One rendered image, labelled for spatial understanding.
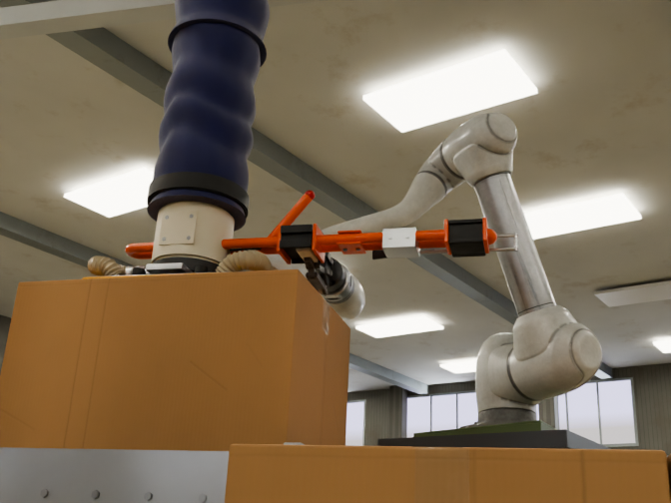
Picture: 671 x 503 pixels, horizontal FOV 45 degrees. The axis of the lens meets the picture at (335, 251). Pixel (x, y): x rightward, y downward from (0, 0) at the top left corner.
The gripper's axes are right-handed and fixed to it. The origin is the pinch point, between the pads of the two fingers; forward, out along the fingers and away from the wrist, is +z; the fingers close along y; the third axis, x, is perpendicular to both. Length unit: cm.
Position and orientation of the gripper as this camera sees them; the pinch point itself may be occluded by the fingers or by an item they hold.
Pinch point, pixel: (308, 245)
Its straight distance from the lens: 174.0
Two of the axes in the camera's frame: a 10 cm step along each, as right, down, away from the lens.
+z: -2.3, -3.8, -9.0
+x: -9.7, 0.4, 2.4
